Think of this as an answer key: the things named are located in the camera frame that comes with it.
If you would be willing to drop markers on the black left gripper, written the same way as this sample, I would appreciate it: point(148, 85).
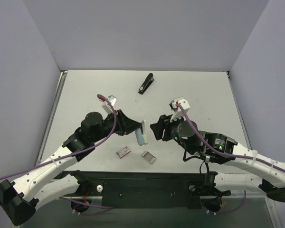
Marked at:
point(122, 121)

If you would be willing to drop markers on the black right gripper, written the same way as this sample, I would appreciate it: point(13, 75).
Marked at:
point(166, 128)

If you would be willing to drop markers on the light blue white stapler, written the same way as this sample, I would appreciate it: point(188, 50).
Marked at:
point(142, 133)

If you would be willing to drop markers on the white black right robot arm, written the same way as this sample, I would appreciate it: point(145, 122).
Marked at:
point(262, 174)

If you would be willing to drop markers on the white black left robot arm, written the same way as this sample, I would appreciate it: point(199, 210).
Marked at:
point(23, 196)

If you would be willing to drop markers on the black stapler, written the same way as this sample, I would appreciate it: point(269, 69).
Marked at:
point(145, 85)

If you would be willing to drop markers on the red white staple box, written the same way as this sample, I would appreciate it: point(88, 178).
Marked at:
point(123, 152)

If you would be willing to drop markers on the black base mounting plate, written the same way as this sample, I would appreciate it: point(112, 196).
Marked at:
point(134, 190)

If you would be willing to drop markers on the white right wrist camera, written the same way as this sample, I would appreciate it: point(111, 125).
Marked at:
point(179, 106)

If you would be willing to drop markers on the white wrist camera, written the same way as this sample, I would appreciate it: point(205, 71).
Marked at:
point(179, 106)
point(108, 102)

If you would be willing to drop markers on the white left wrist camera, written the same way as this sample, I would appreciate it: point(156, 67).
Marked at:
point(108, 102)

